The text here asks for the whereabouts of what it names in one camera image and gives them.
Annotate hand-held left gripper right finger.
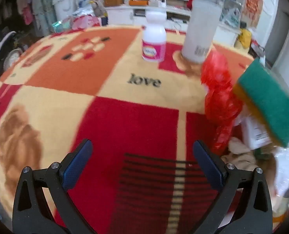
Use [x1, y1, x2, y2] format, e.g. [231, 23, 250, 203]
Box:
[193, 140, 274, 234]

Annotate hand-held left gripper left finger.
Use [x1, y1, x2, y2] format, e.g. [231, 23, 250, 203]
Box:
[12, 138, 97, 234]

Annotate red plastic bag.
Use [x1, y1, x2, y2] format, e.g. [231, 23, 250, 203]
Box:
[200, 51, 244, 155]

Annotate clear plastic bag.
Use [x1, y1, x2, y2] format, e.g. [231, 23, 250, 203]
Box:
[274, 132, 289, 198]

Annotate green yellow sponge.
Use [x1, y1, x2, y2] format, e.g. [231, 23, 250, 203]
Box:
[233, 58, 289, 148]

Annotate white paper box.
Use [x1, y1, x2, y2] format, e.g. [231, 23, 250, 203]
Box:
[240, 113, 273, 150]

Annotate printed blanket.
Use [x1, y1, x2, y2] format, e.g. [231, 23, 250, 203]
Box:
[0, 26, 289, 234]

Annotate yellow bag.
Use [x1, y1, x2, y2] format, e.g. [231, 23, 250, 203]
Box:
[237, 28, 252, 48]

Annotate tall white cup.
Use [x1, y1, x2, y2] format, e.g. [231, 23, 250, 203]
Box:
[181, 0, 222, 64]

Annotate white bottle pink label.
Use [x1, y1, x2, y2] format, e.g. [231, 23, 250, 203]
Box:
[142, 9, 167, 62]

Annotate white TV cabinet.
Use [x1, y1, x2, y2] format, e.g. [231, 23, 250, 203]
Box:
[107, 4, 238, 47]

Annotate hanging clothes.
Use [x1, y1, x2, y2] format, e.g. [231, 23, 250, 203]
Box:
[15, 0, 57, 35]

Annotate red knot wall decoration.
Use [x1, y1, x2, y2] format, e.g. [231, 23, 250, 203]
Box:
[244, 0, 264, 27]

